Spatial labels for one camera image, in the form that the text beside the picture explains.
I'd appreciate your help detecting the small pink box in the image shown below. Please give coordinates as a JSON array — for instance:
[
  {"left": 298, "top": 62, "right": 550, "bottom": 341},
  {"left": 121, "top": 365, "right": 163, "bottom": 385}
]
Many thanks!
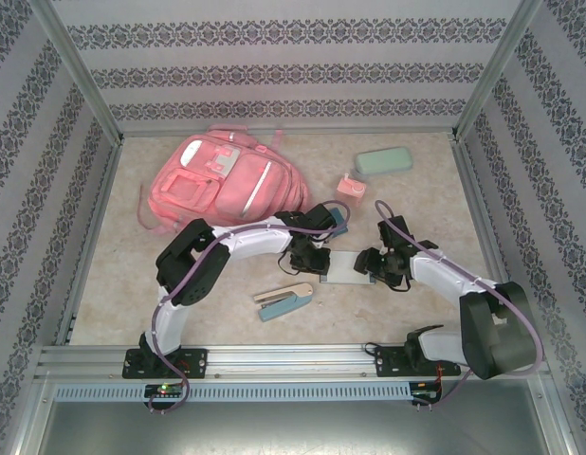
[{"left": 335, "top": 173, "right": 368, "bottom": 209}]

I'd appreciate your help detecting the small teal notebook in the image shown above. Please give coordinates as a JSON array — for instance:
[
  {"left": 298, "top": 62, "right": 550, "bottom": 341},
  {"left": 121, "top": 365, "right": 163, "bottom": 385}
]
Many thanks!
[{"left": 329, "top": 205, "right": 350, "bottom": 237}]

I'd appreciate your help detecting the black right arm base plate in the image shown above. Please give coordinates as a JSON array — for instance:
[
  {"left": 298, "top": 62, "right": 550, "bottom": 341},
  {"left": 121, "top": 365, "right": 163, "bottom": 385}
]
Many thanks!
[{"left": 374, "top": 345, "right": 458, "bottom": 379}]

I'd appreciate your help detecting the grey slotted cable duct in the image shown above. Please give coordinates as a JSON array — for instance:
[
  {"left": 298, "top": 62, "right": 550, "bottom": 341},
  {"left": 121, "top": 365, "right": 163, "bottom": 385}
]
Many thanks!
[{"left": 55, "top": 381, "right": 413, "bottom": 404}]

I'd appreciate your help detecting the wide aluminium mounting rail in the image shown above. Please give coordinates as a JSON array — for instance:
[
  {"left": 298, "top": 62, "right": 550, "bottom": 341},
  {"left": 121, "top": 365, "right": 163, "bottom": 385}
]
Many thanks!
[{"left": 36, "top": 343, "right": 548, "bottom": 381}]

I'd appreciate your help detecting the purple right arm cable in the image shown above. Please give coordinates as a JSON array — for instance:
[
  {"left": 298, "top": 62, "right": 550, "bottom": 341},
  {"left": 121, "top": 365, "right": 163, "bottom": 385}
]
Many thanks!
[{"left": 374, "top": 199, "right": 544, "bottom": 410}]

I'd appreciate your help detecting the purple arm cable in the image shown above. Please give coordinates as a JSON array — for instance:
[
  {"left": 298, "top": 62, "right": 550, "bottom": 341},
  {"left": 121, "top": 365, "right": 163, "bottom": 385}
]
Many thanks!
[
  {"left": 148, "top": 200, "right": 355, "bottom": 416},
  {"left": 374, "top": 199, "right": 544, "bottom": 410}
]

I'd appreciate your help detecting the navy book with yellow label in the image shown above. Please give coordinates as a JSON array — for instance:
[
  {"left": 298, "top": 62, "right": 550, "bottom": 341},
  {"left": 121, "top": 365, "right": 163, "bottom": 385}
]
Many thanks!
[{"left": 319, "top": 249, "right": 377, "bottom": 286}]

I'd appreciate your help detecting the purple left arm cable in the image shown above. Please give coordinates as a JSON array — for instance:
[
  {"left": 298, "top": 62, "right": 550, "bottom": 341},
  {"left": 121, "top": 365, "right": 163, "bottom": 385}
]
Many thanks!
[{"left": 148, "top": 200, "right": 355, "bottom": 416}]

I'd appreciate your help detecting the blue and cream stapler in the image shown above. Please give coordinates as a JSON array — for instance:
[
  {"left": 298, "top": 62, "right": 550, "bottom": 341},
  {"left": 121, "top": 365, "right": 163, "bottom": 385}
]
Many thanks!
[{"left": 253, "top": 282, "right": 315, "bottom": 323}]

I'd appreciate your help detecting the pink school backpack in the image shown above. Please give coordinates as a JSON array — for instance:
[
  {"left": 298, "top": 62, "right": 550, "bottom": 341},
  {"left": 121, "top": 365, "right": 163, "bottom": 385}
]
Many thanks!
[{"left": 138, "top": 122, "right": 318, "bottom": 238}]

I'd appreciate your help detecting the aluminium frame rail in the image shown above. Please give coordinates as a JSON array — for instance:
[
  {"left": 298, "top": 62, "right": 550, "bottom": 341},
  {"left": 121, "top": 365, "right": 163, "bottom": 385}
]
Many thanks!
[
  {"left": 117, "top": 124, "right": 460, "bottom": 139},
  {"left": 451, "top": 136, "right": 529, "bottom": 343},
  {"left": 55, "top": 140, "right": 124, "bottom": 345}
]

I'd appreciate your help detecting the mint green pencil case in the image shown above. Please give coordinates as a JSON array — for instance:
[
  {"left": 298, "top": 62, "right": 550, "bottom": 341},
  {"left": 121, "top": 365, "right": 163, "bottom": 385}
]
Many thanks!
[{"left": 354, "top": 146, "right": 413, "bottom": 181}]

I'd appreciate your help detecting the aluminium frame post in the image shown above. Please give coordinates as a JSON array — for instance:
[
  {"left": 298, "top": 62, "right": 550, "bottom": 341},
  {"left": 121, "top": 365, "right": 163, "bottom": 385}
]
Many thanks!
[
  {"left": 452, "top": 0, "right": 544, "bottom": 142},
  {"left": 29, "top": 0, "right": 124, "bottom": 144}
]

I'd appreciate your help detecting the small circuit board green light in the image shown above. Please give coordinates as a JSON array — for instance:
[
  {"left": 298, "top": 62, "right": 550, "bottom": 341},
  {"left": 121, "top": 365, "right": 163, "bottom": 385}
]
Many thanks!
[{"left": 145, "top": 383, "right": 185, "bottom": 398}]

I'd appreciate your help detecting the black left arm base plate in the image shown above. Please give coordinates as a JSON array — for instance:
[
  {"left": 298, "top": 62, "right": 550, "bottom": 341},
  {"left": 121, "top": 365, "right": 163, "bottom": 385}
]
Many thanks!
[{"left": 123, "top": 348, "right": 209, "bottom": 380}]

